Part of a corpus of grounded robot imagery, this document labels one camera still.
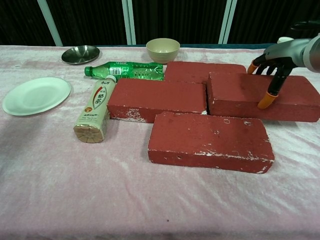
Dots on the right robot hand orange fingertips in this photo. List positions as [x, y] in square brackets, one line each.
[282, 53]

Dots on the red brick with few chips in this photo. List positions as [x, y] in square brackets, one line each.
[240, 95]

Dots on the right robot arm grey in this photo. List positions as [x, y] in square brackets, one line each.
[312, 53]

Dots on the red brick mostly clean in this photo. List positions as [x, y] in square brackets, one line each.
[190, 71]

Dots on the red brick front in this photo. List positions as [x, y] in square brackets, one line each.
[205, 136]

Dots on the red brick white-scuffed corner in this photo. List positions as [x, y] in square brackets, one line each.
[157, 97]

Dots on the white paper cup blue print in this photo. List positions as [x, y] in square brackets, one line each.
[285, 40]

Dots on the beige bowl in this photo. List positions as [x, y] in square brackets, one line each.
[163, 51]

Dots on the green plastic bottle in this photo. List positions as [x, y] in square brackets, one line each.
[125, 71]

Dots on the beige milk tea bottle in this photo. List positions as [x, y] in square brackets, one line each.
[96, 107]

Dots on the stainless steel dish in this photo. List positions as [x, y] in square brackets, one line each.
[80, 54]

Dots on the pink velvet tablecloth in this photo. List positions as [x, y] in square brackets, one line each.
[100, 187]

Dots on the white paper plate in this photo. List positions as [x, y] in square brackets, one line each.
[36, 96]

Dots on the white double frame post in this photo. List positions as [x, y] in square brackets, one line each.
[129, 22]

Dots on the slanted white frame post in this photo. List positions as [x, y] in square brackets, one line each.
[50, 23]

